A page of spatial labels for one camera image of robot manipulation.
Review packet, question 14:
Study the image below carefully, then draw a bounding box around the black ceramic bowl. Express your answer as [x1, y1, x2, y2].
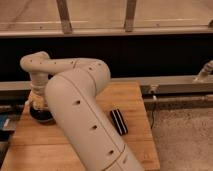
[30, 107, 55, 124]

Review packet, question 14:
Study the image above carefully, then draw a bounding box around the white fixture at right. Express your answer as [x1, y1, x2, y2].
[194, 60, 213, 83]

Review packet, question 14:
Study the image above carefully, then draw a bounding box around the grey window frame rail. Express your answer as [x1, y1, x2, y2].
[0, 0, 213, 38]

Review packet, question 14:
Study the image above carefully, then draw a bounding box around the blue item left of table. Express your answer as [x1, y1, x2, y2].
[0, 115, 10, 130]

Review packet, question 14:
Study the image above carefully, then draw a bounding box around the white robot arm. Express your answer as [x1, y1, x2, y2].
[20, 51, 145, 171]

